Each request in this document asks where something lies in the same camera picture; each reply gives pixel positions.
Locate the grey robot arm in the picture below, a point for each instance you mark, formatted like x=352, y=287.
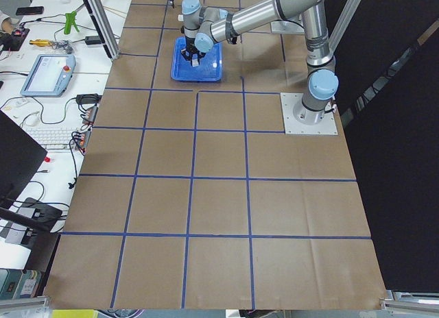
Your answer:
x=204, y=27

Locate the black power adapter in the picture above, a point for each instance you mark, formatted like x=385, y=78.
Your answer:
x=92, y=40

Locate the green grabber tool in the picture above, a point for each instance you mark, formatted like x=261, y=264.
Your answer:
x=70, y=22

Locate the black smartphone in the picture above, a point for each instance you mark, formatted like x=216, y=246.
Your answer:
x=31, y=10

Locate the teach pendant tablet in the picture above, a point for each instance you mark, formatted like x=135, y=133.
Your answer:
x=49, y=75

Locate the white keyboard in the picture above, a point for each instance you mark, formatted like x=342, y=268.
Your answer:
x=54, y=139

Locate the black monitor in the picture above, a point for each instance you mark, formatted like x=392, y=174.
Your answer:
x=21, y=156

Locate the aluminium frame post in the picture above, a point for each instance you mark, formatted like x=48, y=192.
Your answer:
x=98, y=16

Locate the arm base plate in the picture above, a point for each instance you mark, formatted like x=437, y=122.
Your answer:
x=298, y=120

